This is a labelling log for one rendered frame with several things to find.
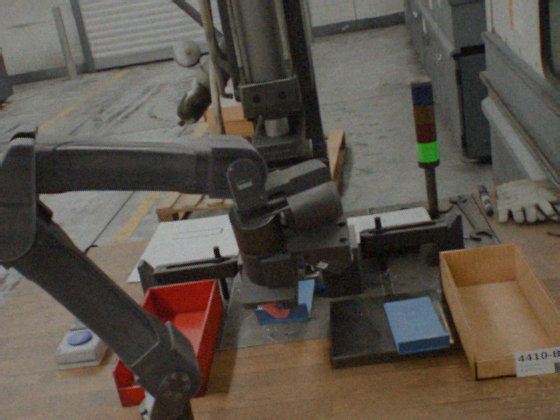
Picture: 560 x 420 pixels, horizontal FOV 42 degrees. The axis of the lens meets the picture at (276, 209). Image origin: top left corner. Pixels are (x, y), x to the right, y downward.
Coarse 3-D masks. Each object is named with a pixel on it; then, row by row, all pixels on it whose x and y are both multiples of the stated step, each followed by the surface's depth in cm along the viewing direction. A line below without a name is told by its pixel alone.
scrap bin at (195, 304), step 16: (160, 288) 124; (176, 288) 124; (192, 288) 123; (208, 288) 123; (144, 304) 119; (160, 304) 125; (176, 304) 125; (192, 304) 125; (208, 304) 115; (176, 320) 123; (192, 320) 122; (208, 320) 111; (192, 336) 117; (208, 336) 110; (208, 352) 108; (112, 368) 102; (128, 368) 107; (208, 368) 107; (128, 384) 106; (128, 400) 103
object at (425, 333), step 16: (384, 304) 113; (400, 304) 112; (416, 304) 111; (432, 304) 110; (400, 320) 107; (416, 320) 107; (432, 320) 106; (400, 336) 103; (416, 336) 103; (432, 336) 98; (448, 336) 98; (400, 352) 100
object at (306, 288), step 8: (312, 280) 111; (304, 288) 108; (312, 288) 108; (304, 296) 105; (312, 296) 105; (304, 304) 96; (256, 312) 97; (264, 312) 97; (296, 312) 97; (304, 312) 97; (264, 320) 99; (272, 320) 99; (280, 320) 98; (288, 320) 98; (296, 320) 98
